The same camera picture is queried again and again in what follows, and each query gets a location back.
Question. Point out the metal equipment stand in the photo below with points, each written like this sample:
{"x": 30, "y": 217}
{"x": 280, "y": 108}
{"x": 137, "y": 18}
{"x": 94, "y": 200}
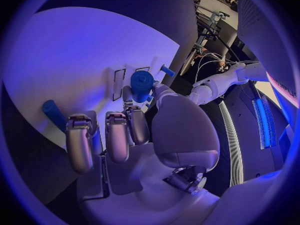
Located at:
{"x": 212, "y": 22}

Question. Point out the white task board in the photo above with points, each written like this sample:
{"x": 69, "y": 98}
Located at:
{"x": 70, "y": 50}

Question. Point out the thin blue cylinder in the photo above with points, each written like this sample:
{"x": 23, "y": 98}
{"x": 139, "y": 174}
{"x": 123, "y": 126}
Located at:
{"x": 52, "y": 112}

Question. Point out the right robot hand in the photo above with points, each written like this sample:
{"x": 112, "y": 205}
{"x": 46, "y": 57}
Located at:
{"x": 182, "y": 131}

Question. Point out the thick blue cylinder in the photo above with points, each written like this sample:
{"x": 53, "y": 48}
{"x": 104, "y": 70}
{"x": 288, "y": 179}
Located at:
{"x": 141, "y": 86}

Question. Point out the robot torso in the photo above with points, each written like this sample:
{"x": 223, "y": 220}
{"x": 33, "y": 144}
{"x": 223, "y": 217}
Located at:
{"x": 248, "y": 163}

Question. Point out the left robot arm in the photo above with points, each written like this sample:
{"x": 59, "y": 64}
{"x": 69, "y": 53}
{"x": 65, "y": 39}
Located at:
{"x": 218, "y": 84}

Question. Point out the tall blue peg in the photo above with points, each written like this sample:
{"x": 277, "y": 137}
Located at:
{"x": 167, "y": 70}

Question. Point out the glowing light bar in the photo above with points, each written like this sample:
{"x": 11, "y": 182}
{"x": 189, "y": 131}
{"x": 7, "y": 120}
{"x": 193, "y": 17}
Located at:
{"x": 263, "y": 121}

